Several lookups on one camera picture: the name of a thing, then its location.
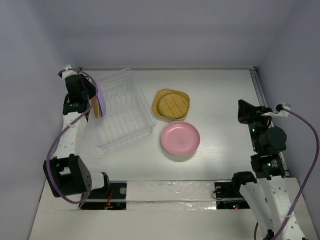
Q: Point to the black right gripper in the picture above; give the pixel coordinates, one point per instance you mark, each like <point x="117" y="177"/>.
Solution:
<point x="253" y="116"/>

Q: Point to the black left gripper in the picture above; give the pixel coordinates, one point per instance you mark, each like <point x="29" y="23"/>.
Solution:
<point x="92" y="90"/>

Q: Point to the orange wooden round plate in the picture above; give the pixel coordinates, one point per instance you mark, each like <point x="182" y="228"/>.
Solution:
<point x="95" y="106"/>

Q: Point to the purple round plate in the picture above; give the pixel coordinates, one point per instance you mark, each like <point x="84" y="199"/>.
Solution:
<point x="101" y="100"/>

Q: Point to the pink round plate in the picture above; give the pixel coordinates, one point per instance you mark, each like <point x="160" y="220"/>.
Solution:
<point x="180" y="138"/>

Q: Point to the woven bamboo square plate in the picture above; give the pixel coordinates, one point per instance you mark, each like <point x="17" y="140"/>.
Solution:
<point x="159" y="94"/>

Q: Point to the small woven bamboo plate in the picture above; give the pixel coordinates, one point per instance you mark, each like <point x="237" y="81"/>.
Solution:
<point x="173" y="105"/>

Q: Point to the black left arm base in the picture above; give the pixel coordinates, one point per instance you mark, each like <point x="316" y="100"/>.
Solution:
<point x="112" y="198"/>

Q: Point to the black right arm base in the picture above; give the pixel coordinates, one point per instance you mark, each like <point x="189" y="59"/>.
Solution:
<point x="226" y="198"/>

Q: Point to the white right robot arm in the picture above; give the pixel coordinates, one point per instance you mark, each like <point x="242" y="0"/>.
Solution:
<point x="264" y="188"/>

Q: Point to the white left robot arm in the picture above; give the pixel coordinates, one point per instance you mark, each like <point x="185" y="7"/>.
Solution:
<point x="64" y="168"/>

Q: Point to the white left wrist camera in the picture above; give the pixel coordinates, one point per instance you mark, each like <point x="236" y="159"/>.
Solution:
<point x="67" y="71"/>

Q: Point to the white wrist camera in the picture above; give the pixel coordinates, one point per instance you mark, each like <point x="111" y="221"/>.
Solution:
<point x="67" y="71"/>
<point x="279" y="111"/>

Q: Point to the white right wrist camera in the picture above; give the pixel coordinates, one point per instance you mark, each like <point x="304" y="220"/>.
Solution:
<point x="279" y="111"/>

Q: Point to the clear wire dish rack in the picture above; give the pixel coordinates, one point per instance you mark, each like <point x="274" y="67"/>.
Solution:
<point x="128" y="116"/>

